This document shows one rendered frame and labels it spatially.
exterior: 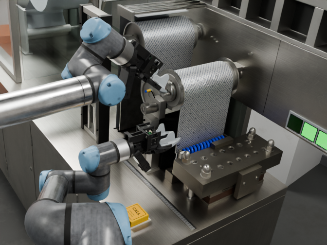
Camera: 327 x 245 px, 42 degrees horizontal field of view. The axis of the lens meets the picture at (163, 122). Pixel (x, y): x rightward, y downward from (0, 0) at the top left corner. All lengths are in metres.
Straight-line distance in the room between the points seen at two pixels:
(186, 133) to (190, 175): 0.17
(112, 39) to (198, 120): 0.51
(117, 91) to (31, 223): 0.37
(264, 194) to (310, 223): 1.40
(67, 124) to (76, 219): 0.98
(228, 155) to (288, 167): 1.58
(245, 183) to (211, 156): 0.15
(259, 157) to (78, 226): 0.82
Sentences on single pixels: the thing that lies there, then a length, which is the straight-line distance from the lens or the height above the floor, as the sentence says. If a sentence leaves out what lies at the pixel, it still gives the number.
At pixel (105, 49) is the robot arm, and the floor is 1.46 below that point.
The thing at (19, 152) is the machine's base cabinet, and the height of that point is 0.52.
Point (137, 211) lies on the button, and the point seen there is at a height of 0.92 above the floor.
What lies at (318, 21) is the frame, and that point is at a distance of 1.43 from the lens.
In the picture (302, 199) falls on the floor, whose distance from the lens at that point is 3.18.
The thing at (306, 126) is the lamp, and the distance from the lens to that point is 1.50.
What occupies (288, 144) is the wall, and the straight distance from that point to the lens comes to 3.03.
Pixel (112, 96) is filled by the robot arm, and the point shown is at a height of 1.40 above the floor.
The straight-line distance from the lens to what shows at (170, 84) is 1.42.
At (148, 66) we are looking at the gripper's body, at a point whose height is 1.39.
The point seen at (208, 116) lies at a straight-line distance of 1.55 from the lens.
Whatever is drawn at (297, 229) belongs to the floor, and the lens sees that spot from 2.92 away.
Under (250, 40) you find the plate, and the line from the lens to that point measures 1.60.
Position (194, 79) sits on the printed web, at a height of 1.29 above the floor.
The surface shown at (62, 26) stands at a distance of 2.28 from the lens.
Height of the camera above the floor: 1.89
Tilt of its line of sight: 31 degrees down
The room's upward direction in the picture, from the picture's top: 6 degrees clockwise
